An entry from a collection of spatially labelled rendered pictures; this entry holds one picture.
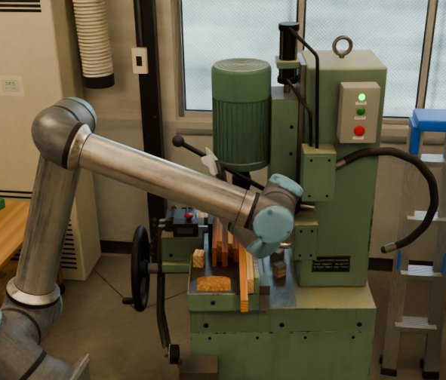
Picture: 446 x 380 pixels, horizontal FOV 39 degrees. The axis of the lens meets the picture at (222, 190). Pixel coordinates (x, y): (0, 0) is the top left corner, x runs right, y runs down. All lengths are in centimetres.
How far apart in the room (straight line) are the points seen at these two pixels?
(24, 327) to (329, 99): 104
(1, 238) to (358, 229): 174
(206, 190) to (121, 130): 208
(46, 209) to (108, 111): 181
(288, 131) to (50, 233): 73
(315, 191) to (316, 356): 57
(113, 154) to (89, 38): 176
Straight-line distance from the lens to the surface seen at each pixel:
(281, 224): 144
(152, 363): 304
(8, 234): 312
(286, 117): 186
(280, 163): 191
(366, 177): 192
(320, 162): 178
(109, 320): 332
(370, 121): 179
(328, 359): 212
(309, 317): 201
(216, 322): 201
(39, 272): 182
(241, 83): 180
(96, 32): 320
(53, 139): 150
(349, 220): 197
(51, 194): 170
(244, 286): 182
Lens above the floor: 196
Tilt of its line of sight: 25 degrees down
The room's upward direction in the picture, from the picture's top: 1 degrees counter-clockwise
